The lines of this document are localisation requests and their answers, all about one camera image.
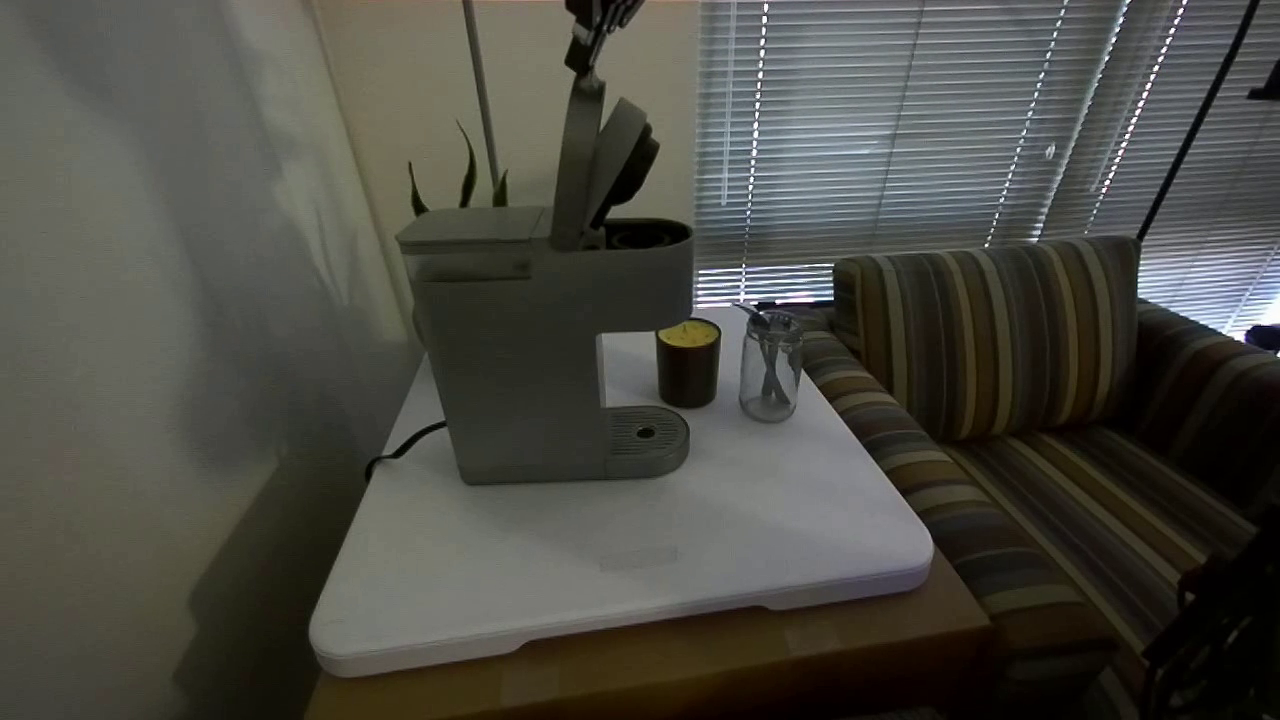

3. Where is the black power cord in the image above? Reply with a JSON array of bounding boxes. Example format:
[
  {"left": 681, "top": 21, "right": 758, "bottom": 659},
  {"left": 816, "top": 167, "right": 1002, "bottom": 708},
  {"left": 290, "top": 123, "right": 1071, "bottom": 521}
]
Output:
[{"left": 360, "top": 414, "right": 457, "bottom": 484}]

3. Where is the grey pod coffee maker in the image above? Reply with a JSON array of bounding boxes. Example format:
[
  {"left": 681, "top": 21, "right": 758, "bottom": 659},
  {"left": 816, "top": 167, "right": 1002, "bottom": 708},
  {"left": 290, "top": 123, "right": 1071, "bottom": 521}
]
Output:
[{"left": 395, "top": 71, "right": 698, "bottom": 489}]

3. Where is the thin metal lamp pole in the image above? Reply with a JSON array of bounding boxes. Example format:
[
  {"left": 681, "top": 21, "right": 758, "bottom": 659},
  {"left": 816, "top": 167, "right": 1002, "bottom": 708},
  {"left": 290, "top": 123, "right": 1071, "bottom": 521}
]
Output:
[{"left": 458, "top": 0, "right": 502, "bottom": 192}]

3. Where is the striped fabric armchair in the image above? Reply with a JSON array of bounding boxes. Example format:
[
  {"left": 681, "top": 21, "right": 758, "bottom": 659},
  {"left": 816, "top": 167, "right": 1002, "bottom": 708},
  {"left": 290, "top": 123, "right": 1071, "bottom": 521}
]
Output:
[{"left": 794, "top": 236, "right": 1280, "bottom": 720}]

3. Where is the black metal frame object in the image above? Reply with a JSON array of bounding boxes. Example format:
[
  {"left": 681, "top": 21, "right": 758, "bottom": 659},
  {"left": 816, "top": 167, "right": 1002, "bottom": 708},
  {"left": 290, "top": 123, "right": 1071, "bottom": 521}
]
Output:
[{"left": 1136, "top": 524, "right": 1280, "bottom": 720}]

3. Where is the white plastic board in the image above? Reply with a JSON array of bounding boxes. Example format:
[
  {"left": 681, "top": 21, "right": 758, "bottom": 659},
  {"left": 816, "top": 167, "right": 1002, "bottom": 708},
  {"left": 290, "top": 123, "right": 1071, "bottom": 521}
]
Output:
[{"left": 303, "top": 309, "right": 935, "bottom": 680}]

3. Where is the wooden side table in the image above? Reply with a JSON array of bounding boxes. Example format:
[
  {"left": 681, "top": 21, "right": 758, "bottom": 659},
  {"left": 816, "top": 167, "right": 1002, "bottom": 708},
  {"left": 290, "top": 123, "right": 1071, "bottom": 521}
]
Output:
[{"left": 301, "top": 551, "right": 996, "bottom": 720}]

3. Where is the clear glass jar with utensils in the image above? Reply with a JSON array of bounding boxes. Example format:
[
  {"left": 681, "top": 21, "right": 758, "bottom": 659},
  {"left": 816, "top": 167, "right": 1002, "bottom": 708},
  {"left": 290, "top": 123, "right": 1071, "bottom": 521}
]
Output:
[{"left": 736, "top": 300, "right": 802, "bottom": 429}]

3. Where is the black slanted stand pole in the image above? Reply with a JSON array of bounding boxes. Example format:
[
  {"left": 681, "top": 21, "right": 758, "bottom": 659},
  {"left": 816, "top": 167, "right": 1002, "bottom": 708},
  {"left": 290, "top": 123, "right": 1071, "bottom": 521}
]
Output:
[{"left": 1132, "top": 0, "right": 1264, "bottom": 244}]

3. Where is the dark candle jar yellow wax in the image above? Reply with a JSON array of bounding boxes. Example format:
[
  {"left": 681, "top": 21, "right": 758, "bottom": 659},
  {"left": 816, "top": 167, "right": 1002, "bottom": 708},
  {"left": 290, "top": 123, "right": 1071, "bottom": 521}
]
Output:
[{"left": 652, "top": 315, "right": 725, "bottom": 411}]

